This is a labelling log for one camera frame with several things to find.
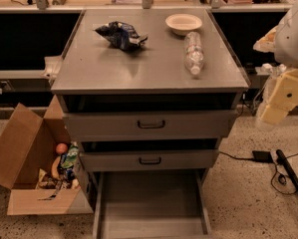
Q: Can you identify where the grey metal drawer cabinet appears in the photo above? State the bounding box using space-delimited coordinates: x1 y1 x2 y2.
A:
50 7 250 184

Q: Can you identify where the red apple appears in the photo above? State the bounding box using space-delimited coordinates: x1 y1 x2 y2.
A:
56 143 68 155

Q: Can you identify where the grey open bottom drawer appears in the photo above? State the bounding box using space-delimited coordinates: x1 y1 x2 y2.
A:
93 170 212 239

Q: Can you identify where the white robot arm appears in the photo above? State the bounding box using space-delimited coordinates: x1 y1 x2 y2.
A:
253 0 298 126

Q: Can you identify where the clear plastic water bottle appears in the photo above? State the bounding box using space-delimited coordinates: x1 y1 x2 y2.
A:
184 32 204 77

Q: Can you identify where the grey top drawer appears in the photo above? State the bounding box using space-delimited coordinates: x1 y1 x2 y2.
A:
63 110 237 141

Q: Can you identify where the black power adapter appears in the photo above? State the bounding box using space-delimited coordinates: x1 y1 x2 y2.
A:
252 150 273 163

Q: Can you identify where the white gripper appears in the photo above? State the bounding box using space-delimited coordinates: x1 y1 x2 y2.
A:
259 69 298 125

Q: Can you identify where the yellow banana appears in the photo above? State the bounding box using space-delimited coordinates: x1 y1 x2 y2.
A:
51 156 61 179

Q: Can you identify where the grey middle drawer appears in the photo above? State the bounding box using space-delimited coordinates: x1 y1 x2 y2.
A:
80 149 219 171

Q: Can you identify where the brown cardboard box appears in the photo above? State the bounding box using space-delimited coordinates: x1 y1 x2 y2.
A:
0 98 93 215

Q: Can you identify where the white power strip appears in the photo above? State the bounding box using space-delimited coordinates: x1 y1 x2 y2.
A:
261 63 287 74

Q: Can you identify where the green snack packet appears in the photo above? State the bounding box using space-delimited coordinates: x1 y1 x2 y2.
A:
60 143 79 169

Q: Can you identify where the blue crumpled chip bag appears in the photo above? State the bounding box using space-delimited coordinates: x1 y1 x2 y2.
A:
95 21 149 52

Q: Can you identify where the black bar on floor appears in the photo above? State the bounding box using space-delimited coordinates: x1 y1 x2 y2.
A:
276 149 298 192

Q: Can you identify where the white paper bowl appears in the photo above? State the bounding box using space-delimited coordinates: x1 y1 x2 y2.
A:
165 14 202 36

